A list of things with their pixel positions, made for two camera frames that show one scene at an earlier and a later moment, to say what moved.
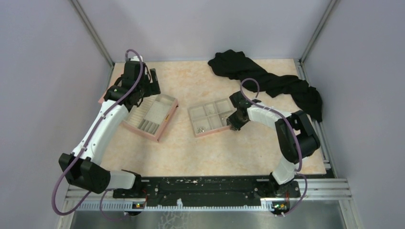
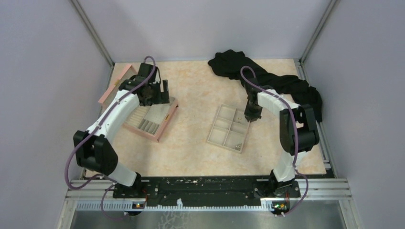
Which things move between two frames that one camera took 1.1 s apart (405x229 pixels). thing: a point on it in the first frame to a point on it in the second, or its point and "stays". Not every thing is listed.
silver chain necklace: [200, 130] to [238, 146]
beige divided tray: [209, 117] to [229, 129]
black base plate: [208, 190] stays
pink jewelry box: [154, 116] stays
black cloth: [230, 65] stays
